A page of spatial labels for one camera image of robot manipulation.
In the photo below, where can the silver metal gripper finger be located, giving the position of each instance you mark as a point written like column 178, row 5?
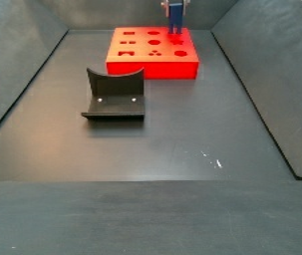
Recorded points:
column 185, row 3

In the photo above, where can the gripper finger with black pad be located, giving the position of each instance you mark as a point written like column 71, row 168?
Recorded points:
column 164, row 6

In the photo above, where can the blue square-circle peg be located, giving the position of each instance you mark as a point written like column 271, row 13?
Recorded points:
column 174, row 15

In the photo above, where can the red shape-sorting block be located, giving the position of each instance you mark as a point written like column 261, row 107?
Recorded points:
column 164, row 55

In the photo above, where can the black curved holder bracket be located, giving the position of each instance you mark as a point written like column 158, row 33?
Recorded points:
column 118, row 95

